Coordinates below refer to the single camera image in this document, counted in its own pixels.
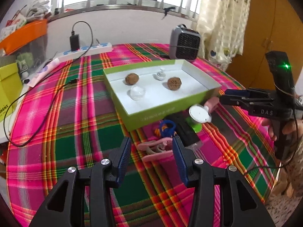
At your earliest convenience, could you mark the green jar white lid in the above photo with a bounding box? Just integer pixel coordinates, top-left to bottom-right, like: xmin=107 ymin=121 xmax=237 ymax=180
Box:
xmin=188 ymin=104 xmax=212 ymax=133

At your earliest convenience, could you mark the brown walnut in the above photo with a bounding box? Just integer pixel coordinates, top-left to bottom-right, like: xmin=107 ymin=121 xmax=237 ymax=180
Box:
xmin=167 ymin=77 xmax=182 ymax=91
xmin=125 ymin=73 xmax=139 ymax=86

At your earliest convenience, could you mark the person's right hand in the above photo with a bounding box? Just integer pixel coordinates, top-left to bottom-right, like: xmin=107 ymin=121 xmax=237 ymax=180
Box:
xmin=261 ymin=118 xmax=303 ymax=142

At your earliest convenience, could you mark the pink clip case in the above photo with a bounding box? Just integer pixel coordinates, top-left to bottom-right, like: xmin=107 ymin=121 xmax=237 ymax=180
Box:
xmin=137 ymin=137 xmax=173 ymax=162
xmin=203 ymin=96 xmax=219 ymax=114

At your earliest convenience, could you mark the black rectangular device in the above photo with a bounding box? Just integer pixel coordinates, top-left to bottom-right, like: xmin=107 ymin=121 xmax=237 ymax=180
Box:
xmin=164 ymin=113 xmax=202 ymax=149

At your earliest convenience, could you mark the wooden wardrobe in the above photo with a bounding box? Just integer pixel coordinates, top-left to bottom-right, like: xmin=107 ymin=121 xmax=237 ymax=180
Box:
xmin=226 ymin=0 xmax=302 ymax=90

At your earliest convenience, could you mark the brown walnut in box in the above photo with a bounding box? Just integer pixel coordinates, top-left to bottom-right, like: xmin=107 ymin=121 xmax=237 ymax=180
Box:
xmin=167 ymin=77 xmax=182 ymax=91

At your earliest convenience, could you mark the cream heart pattern curtain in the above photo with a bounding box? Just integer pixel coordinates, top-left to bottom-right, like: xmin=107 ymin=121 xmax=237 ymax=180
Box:
xmin=196 ymin=0 xmax=251 ymax=71

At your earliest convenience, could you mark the grey black fan heater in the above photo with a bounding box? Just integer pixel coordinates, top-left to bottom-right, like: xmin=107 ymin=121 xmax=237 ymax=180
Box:
xmin=169 ymin=24 xmax=201 ymax=61

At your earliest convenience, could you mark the blue knitted keyring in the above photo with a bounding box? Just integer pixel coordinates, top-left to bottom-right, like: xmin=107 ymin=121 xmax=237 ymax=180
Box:
xmin=154 ymin=119 xmax=176 ymax=138

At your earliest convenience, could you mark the plaid pink green cloth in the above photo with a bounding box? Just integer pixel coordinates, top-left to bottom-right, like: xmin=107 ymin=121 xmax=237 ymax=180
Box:
xmin=7 ymin=43 xmax=277 ymax=226

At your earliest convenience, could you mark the green white shallow box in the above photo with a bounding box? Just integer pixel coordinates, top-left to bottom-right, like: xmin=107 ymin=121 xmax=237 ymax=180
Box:
xmin=104 ymin=59 xmax=221 ymax=131

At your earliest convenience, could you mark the clear plastic jar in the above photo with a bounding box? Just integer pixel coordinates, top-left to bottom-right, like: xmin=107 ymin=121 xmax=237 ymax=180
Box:
xmin=129 ymin=85 xmax=146 ymax=101

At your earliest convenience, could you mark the yellow green cardboard box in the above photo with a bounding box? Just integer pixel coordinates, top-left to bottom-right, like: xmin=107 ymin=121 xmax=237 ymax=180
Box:
xmin=0 ymin=63 xmax=23 ymax=121

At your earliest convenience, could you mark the white pink tube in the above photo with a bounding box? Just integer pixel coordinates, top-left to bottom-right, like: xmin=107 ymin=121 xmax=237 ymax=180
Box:
xmin=27 ymin=58 xmax=60 ymax=88

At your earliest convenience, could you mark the white blue power strip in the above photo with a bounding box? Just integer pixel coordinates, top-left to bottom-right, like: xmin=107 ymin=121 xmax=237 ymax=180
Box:
xmin=54 ymin=43 xmax=113 ymax=63

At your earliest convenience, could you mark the striped grey white box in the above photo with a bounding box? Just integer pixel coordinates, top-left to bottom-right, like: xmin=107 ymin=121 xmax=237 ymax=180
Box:
xmin=0 ymin=55 xmax=16 ymax=68

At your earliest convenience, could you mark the orange lid storage bin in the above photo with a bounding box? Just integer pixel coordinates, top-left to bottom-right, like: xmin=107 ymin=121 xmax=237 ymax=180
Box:
xmin=0 ymin=19 xmax=47 ymax=55

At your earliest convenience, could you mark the black charger adapter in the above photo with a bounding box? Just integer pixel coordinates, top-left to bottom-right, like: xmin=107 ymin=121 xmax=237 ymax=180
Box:
xmin=69 ymin=30 xmax=80 ymax=52

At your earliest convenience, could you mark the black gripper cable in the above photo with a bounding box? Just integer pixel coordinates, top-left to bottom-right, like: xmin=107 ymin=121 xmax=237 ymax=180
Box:
xmin=243 ymin=87 xmax=300 ymax=178

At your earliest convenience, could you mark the black charging cable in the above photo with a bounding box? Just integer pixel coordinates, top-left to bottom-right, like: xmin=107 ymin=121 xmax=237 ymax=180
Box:
xmin=3 ymin=20 xmax=94 ymax=148

